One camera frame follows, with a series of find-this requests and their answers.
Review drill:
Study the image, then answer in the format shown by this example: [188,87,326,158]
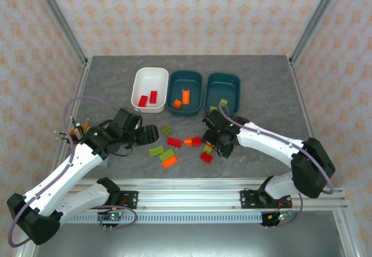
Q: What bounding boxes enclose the long orange lego brick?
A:
[161,155,178,170]

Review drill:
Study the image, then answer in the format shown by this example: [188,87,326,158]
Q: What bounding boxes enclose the yellow metal pen cup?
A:
[69,124,91,144]

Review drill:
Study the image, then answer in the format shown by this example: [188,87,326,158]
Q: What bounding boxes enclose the teal plastic container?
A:
[166,70,203,116]
[204,72,242,119]

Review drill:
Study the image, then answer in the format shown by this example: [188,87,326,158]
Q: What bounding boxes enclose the white plastic container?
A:
[130,67,170,114]

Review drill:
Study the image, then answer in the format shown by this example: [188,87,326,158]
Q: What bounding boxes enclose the wide aluminium base beam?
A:
[30,178,349,211]

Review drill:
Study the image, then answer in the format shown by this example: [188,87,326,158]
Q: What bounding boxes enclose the black controller board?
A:
[97,212,126,230]
[260,211,295,229]

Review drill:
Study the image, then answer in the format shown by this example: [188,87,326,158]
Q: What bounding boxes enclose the grey metal shelf panel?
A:
[31,223,349,257]

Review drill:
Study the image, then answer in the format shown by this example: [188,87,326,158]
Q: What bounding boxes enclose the thin black cable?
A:
[112,144,135,157]

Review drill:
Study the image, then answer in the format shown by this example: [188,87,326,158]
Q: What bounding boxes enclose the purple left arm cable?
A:
[8,95,139,248]

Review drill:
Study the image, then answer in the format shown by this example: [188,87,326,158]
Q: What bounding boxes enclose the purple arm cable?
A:
[218,105,335,229]
[8,95,139,248]

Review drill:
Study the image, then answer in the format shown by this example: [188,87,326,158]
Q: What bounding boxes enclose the aluminium table side rail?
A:
[288,58,332,188]
[45,58,92,190]

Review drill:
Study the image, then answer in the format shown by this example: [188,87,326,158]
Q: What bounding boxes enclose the grey slotted cable duct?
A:
[62,212,264,224]

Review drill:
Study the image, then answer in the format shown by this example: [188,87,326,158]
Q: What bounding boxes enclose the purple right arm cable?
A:
[218,105,335,229]

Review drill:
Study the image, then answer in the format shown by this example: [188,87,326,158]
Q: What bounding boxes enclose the aluminium frame post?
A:
[290,0,347,63]
[30,0,90,66]

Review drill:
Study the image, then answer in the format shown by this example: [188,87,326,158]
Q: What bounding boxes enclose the aluminium frame leg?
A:
[16,239,44,257]
[332,210,360,257]

